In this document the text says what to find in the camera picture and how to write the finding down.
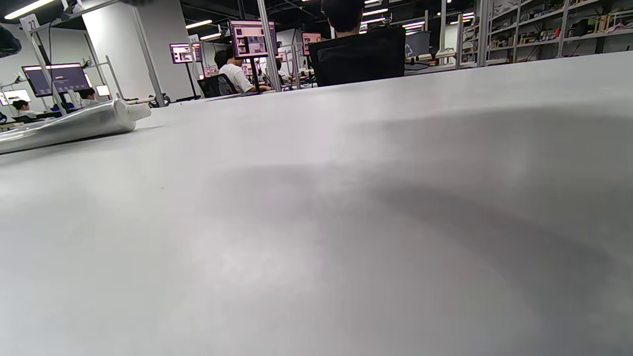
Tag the black mesh chair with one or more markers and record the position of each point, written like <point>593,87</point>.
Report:
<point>217,85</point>

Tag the grey metal storage shelves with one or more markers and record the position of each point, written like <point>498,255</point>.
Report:
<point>544,29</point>

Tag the large pink screen monitor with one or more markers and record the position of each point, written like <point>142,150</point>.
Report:
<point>251,38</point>

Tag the grey metal post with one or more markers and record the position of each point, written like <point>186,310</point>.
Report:
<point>269,44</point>

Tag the grey plastic bin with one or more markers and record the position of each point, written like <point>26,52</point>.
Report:
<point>418,43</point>

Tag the silver toothpaste tube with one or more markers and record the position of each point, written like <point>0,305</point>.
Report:
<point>69,126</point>

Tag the white tube cap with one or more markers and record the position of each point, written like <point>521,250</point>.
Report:
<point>139,111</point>

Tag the small monitor on stand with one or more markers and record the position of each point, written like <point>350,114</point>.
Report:
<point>182,53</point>

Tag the wide dark screen monitor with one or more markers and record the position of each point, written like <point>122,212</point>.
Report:
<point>57,79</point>

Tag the black chair backrest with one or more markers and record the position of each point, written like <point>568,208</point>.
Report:
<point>358,57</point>

